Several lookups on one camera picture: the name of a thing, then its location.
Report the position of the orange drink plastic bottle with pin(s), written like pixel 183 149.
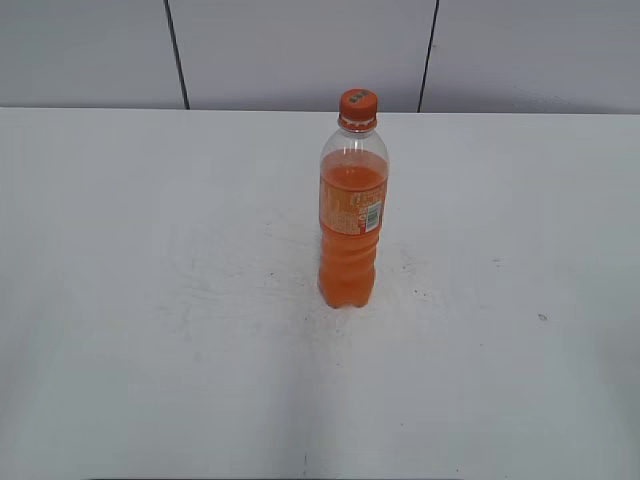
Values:
pixel 354 171

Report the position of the orange bottle cap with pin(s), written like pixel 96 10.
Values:
pixel 358 109

